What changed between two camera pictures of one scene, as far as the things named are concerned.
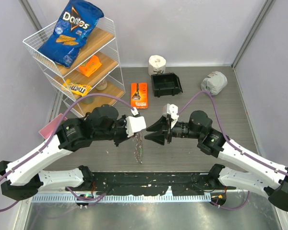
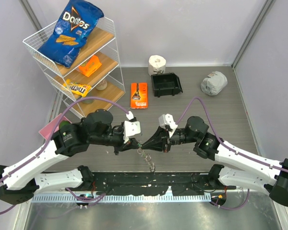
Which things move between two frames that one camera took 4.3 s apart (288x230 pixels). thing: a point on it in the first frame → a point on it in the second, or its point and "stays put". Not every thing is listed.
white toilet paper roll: [156, 63] stays put
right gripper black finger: [161, 125] → [157, 141]
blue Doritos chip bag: [74, 26] stays put
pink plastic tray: [47, 130] stays put
